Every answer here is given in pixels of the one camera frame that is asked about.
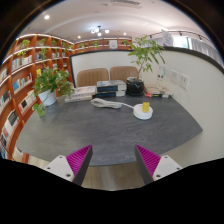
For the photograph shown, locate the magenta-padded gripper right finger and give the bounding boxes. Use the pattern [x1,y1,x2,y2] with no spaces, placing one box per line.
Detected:
[134,144,184,186]

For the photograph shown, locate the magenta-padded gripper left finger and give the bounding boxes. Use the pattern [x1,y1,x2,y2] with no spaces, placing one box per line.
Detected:
[44,144,94,187]

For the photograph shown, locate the small yellow charger block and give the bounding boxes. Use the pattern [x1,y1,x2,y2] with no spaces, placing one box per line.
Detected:
[141,101,151,114]

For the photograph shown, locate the round white power strip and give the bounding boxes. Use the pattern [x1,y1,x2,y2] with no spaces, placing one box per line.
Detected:
[132,103,154,121]

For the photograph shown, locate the stack of white books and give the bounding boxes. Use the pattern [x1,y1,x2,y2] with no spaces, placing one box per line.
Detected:
[64,85,98,104]

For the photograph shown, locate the leafy plant in white pot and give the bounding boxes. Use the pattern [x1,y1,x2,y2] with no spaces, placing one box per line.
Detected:
[31,66,75,118]

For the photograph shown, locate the stack of beige books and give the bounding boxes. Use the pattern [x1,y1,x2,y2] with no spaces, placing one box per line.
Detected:
[143,84,174,99]

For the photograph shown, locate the tall plant in black pot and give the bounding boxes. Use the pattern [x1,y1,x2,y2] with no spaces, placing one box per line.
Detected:
[125,34,167,97]

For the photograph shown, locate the tan upholstered chair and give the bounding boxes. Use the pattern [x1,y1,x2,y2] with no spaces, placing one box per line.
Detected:
[76,67,110,88]
[109,65,140,84]

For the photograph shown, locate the orange wooden bookshelf unit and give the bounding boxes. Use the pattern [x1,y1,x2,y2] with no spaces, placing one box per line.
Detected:
[0,33,134,164]

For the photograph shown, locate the clear plastic bottle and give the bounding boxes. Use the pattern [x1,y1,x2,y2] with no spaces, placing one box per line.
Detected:
[155,65,167,88]

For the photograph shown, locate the hanging white purple sign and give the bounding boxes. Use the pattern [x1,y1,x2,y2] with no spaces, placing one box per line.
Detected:
[161,29,174,47]

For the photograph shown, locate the grey window curtains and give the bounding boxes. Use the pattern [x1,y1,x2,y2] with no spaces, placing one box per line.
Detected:
[186,36,223,64]

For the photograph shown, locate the black multi-bulb chandelier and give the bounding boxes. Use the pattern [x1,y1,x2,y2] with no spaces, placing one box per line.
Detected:
[89,25,111,38]

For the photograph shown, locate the recessed ceiling lights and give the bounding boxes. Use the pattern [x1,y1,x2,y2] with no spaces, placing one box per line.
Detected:
[43,13,128,40]

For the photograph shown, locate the ceiling air vent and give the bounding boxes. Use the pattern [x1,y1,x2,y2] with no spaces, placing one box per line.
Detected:
[108,0,143,8]

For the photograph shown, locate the coiled white power cable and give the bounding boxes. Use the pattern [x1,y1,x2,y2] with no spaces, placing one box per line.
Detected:
[90,97,136,111]

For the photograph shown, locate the white wall outlet plate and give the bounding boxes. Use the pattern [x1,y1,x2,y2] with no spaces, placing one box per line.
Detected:
[169,69,180,84]
[177,73,190,90]

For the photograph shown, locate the black track light rail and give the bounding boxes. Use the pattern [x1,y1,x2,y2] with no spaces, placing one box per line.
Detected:
[146,29,205,40]

